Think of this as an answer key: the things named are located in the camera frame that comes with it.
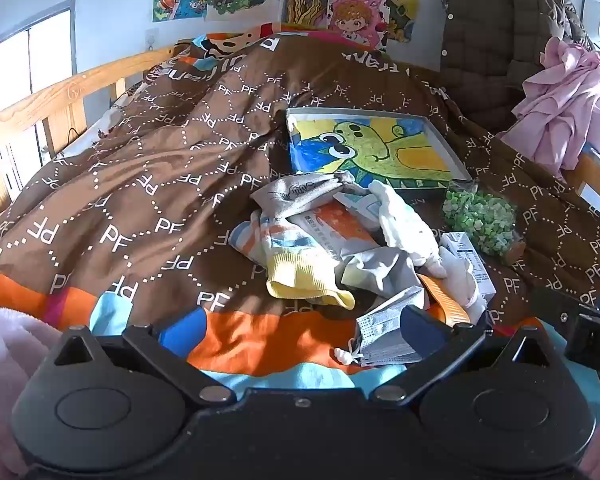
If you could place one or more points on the brown printed blanket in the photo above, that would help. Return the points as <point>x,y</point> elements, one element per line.
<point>155,185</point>

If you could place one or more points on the pink cartoon face wall poster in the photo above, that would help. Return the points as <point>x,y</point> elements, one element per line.
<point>355,17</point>

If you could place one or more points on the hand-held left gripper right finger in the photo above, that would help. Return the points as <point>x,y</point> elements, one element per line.
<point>422,327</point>

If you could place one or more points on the orange and white medicine box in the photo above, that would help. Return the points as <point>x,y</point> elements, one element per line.
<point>335,230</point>

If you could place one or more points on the plain grey sock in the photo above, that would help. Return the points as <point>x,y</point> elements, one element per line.
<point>380,272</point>

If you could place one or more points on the grey face mask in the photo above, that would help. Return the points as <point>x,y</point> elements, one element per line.
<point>380,325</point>

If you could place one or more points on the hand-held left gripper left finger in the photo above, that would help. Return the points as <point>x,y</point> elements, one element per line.
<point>180,332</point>

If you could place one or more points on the pink fluffy cloth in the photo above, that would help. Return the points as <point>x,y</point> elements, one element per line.
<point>5,350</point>

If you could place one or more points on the pink garment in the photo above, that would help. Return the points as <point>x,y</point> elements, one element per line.
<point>570,110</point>

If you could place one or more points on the wooden bed rail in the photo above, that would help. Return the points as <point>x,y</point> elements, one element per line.
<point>30,105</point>
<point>595,180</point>

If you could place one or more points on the grey tray with dinosaur drawing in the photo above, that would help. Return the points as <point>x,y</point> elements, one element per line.
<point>380,150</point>

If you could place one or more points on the grey printed sock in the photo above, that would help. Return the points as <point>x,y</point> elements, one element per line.
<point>290,192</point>

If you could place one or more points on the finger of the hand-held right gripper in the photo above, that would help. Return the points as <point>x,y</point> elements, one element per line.
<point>555,307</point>

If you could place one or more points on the brown quilted jacket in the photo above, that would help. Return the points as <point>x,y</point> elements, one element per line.
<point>495,35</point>

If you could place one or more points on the striped sock with yellow cuff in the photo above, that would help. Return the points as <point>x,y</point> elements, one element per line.
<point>290,260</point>

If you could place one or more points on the white wall socket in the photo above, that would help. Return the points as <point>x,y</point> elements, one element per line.
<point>153,38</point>

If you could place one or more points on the white milk carton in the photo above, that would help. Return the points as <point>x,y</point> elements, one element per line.
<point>472,260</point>

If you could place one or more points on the window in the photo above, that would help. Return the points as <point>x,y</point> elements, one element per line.
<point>45,45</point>

